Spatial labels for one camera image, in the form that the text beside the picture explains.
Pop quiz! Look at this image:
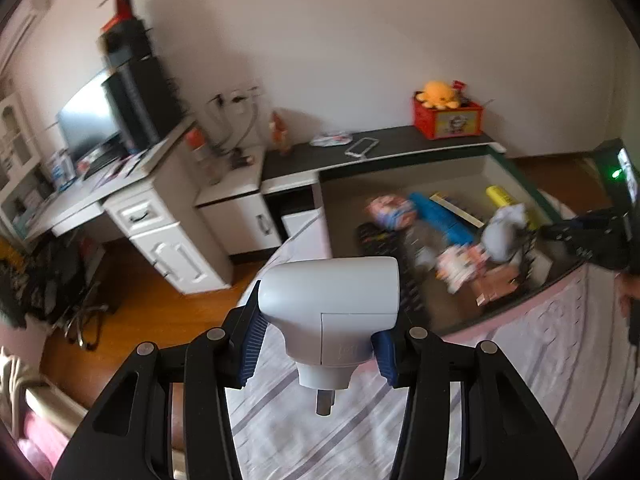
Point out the pastel brick figure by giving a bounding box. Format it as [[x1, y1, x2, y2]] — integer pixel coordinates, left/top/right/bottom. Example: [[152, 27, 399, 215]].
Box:
[[367, 195, 418, 231]]

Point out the person's right hand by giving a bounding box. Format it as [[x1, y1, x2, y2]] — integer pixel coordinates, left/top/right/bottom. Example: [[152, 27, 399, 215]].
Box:
[[615, 273, 640, 318]]

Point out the striped white tablecloth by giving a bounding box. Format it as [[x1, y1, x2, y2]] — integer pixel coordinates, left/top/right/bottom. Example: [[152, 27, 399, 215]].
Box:
[[224, 188, 637, 480]]

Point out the white astronaut figurine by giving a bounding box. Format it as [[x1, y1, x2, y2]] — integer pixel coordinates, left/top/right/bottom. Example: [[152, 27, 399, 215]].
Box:
[[480, 204, 528, 263]]

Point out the pink small box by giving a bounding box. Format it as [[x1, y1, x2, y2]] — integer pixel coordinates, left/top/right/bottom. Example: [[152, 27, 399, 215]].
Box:
[[471, 264, 521, 307]]

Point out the pink green storage box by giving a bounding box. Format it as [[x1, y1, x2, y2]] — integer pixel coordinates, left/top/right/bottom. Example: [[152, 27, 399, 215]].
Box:
[[240, 142, 591, 336]]

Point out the hello kitty brick figure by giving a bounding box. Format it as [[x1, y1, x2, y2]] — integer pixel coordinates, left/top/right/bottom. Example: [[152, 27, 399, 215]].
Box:
[[436, 244, 489, 294]]

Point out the black office chair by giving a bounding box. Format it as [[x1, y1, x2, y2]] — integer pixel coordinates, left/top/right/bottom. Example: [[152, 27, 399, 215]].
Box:
[[1, 232, 108, 351]]

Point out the red cartoon tin box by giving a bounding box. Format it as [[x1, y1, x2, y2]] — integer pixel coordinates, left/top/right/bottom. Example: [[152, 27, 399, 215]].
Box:
[[412, 99, 484, 140]]

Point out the orange octopus plush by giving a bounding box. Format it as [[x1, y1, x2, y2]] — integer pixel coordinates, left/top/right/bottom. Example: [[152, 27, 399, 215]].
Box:
[[416, 80, 460, 110]]

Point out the black remote control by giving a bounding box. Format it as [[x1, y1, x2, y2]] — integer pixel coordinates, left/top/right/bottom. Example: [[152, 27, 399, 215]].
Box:
[[356, 222, 432, 328]]

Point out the white computer desk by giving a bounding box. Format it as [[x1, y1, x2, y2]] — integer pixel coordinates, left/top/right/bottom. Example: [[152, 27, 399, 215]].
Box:
[[9, 118, 233, 295]]

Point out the white phone case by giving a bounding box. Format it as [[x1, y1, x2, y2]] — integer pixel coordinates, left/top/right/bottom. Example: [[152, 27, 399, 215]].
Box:
[[345, 138, 378, 159]]

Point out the orange capped bottle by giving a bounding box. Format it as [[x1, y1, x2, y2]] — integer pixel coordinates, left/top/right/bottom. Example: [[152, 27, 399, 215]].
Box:
[[186, 127, 220, 185]]

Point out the white glass-door cabinet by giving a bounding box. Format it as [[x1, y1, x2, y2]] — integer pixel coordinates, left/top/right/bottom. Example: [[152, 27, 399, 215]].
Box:
[[0, 93, 41, 200]]

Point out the black computer monitor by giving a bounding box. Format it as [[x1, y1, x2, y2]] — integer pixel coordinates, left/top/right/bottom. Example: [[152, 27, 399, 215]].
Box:
[[56, 72, 119, 162]]

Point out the black computer tower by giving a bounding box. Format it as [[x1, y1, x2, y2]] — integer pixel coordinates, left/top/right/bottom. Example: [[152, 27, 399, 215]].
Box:
[[102, 56, 183, 153]]

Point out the black speaker stack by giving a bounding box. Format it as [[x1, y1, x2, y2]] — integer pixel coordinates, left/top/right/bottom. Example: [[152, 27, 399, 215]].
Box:
[[99, 18, 153, 68]]

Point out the white air conditioner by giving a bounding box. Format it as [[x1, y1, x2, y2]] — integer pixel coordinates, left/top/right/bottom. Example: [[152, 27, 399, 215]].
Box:
[[1, 0, 51, 74]]

